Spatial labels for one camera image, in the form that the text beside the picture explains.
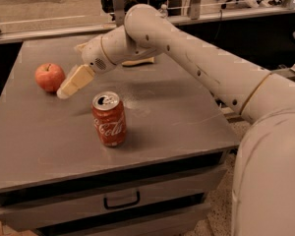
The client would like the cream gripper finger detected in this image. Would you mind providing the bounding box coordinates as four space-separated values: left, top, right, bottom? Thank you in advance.
57 65 95 99
74 42 87 53

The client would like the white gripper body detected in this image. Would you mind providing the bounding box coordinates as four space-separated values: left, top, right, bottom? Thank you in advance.
82 35 116 74

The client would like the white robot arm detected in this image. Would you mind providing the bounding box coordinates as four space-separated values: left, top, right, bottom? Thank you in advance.
57 4 295 236

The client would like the red apple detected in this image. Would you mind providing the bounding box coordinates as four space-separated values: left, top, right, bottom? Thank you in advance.
34 63 66 92

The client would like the red Coca-Cola can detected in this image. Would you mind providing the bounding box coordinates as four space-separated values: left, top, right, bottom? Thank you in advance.
91 91 127 147

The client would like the yellow sponge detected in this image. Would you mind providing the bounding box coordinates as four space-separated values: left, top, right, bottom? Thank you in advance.
122 57 154 67

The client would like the clear plastic water bottle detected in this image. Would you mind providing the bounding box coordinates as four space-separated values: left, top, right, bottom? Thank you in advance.
159 4 168 18

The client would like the grey drawer cabinet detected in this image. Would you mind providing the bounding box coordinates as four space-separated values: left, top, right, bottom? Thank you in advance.
0 37 238 236

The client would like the metal railing frame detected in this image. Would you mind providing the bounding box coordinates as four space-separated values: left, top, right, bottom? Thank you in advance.
0 0 295 41

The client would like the black drawer handle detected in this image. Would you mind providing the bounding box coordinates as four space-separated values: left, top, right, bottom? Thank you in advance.
103 190 141 210

